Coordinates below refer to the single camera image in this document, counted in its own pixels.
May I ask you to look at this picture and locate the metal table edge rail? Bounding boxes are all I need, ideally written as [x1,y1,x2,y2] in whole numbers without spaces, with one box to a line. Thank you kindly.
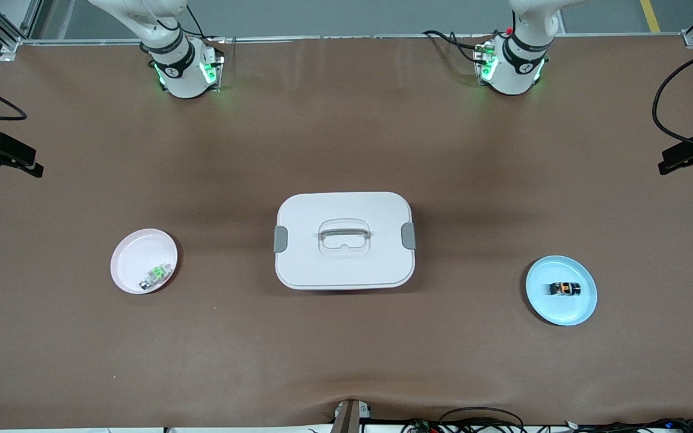
[19,34,684,44]

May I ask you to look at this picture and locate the black arm base cables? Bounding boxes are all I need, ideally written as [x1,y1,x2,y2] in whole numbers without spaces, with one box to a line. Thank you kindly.
[422,29,488,66]

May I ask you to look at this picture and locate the light blue round plate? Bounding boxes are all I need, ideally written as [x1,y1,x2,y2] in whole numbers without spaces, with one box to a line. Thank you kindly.
[525,255,598,327]

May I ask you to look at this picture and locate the grey camera stand post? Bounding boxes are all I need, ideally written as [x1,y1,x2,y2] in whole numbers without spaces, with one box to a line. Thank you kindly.
[331,399,372,433]

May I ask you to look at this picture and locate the black cable bundle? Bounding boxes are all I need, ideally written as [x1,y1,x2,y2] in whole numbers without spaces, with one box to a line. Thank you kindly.
[566,418,693,433]

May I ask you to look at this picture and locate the black cable loop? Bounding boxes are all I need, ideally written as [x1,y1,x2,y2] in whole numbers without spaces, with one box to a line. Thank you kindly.
[437,407,526,433]

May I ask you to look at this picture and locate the white lidded storage box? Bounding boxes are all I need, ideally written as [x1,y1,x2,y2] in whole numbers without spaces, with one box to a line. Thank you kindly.
[273,191,417,291]

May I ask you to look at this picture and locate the pink round plate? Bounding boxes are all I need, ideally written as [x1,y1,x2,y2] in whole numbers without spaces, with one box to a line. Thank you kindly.
[110,228,179,295]

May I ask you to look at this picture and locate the green and silver switch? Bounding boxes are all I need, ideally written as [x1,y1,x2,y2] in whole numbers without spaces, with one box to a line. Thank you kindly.
[138,263,173,292]

